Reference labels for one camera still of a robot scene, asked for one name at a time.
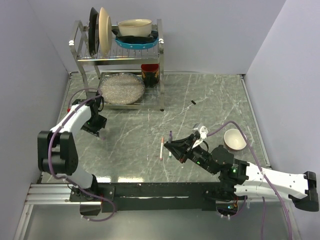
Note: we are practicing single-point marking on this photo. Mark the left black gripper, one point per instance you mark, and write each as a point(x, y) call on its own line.
point(101, 123)

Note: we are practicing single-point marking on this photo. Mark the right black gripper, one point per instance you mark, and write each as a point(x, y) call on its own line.
point(178, 147)

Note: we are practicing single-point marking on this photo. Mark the purple pen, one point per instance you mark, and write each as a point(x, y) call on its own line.
point(170, 138)

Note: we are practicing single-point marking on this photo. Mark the red white marker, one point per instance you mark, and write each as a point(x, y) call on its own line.
point(161, 148)

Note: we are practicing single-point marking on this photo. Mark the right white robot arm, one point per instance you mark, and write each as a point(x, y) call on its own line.
point(242, 178)

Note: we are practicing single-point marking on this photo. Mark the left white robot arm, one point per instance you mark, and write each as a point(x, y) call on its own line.
point(56, 148)

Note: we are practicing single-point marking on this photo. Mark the speckled glass plate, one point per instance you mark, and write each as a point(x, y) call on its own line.
point(122, 88)

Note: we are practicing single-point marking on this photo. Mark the black base beam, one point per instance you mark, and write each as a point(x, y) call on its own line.
point(204, 204)

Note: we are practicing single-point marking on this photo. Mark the steel dish rack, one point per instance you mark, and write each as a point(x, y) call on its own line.
point(121, 60)

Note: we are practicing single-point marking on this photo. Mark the white red small bowl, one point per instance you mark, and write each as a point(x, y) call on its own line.
point(234, 140)

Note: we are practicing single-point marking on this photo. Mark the red black cup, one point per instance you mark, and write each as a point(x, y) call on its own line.
point(150, 74)

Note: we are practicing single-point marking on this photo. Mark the blue dotted dish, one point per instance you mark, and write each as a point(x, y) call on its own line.
point(137, 46)

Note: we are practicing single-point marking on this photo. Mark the black plate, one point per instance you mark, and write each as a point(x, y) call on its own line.
point(93, 32)

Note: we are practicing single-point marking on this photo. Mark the beige plate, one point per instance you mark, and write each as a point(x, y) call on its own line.
point(105, 31)

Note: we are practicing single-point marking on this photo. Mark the cream bowl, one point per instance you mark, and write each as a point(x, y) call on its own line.
point(135, 27)

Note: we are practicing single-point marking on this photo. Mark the black dish under bowl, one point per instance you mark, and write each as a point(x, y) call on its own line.
point(130, 39)

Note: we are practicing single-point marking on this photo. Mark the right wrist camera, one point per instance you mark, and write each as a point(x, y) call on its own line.
point(200, 132)

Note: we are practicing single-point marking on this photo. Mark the aluminium frame rail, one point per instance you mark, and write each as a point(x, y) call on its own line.
point(64, 193)

